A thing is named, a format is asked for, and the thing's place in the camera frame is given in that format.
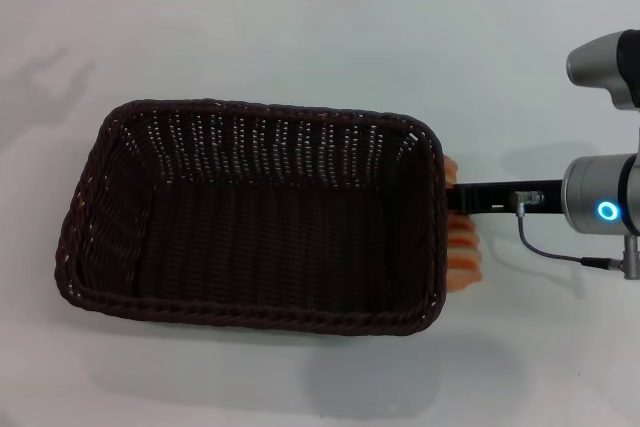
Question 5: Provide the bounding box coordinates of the orange striped bread loaf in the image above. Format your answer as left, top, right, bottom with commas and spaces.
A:
443, 153, 485, 295

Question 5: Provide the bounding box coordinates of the dark brown woven basket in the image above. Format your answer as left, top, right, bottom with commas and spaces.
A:
53, 97, 450, 338

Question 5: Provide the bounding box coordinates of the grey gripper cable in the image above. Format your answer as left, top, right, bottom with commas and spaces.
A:
513, 189, 624, 267

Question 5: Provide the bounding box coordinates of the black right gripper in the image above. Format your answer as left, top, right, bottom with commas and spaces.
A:
446, 180, 567, 215

